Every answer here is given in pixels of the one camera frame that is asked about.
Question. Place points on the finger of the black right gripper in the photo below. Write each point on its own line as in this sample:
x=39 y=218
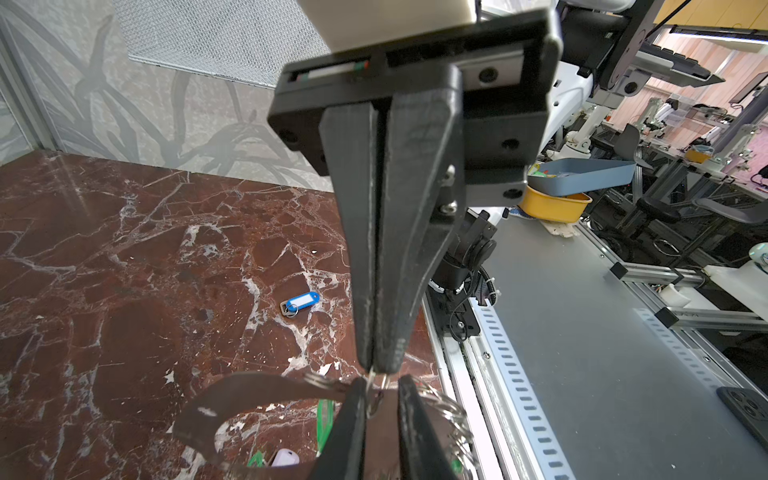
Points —
x=349 y=135
x=421 y=206

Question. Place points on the yellow plastic bowl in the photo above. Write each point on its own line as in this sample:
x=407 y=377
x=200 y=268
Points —
x=568 y=209

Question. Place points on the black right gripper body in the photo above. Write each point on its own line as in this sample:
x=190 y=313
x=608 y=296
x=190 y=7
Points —
x=507 y=65

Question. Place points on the blue grey plastic tray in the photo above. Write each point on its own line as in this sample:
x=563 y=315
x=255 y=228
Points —
x=570 y=176

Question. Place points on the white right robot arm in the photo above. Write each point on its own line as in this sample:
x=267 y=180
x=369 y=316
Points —
x=600 y=41

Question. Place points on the blue tagged key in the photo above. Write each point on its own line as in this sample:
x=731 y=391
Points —
x=291 y=307

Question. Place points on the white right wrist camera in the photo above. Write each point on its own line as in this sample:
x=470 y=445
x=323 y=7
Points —
x=349 y=24

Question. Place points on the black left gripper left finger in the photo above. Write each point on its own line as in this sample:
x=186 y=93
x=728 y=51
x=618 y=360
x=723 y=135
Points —
x=344 y=454

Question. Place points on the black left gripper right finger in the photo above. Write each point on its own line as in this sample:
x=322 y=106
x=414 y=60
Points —
x=420 y=454

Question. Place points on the white wire mesh basket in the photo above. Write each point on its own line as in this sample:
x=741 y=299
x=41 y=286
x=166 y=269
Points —
x=247 y=41

